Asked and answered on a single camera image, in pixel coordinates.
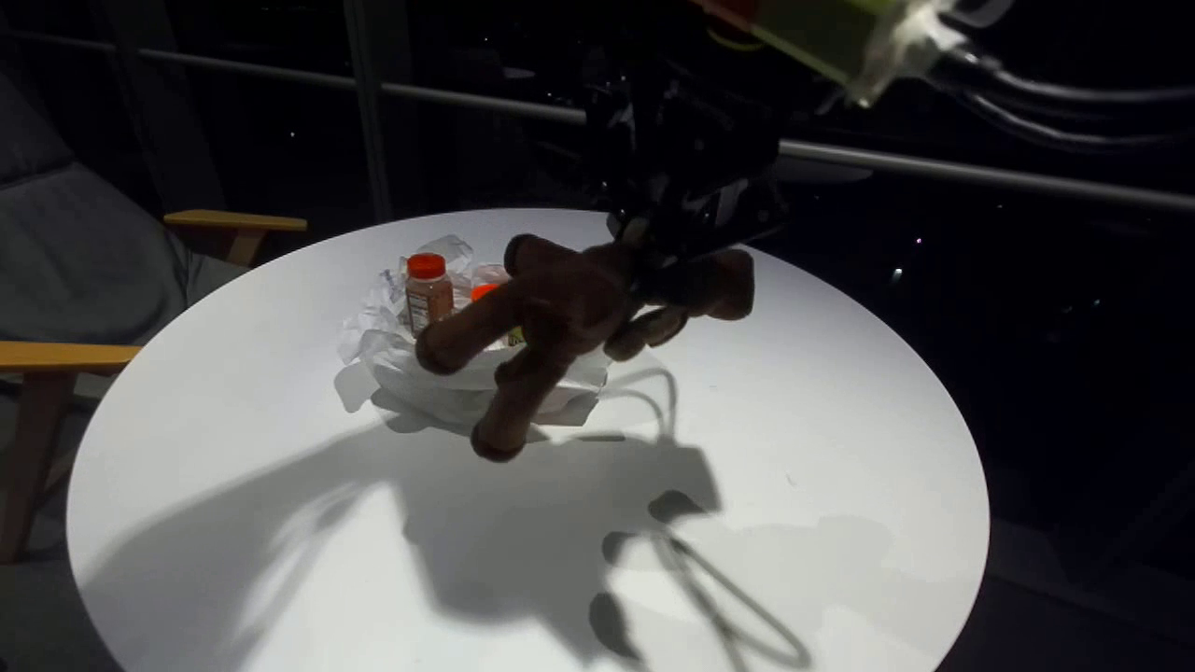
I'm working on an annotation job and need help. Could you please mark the white plastic bag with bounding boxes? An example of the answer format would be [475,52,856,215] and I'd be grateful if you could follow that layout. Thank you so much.
[331,233,684,439]

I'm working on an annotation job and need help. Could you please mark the spice jar with red lid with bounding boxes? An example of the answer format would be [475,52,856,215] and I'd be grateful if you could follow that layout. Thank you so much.
[403,254,454,332]

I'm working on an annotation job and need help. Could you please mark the brown plush toy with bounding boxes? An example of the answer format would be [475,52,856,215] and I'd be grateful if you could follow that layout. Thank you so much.
[415,236,754,462]

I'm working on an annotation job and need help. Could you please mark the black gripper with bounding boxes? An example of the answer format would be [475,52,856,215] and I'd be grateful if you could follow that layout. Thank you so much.
[586,50,788,265]

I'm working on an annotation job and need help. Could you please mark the metal window railing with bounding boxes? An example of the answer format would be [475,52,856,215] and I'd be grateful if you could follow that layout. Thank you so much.
[0,27,1195,213]

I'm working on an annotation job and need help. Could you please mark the white round table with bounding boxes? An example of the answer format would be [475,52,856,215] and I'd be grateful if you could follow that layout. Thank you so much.
[67,215,988,672]

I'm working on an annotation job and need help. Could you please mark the wooden armchair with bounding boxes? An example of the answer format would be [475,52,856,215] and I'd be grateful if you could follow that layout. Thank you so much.
[0,76,307,565]

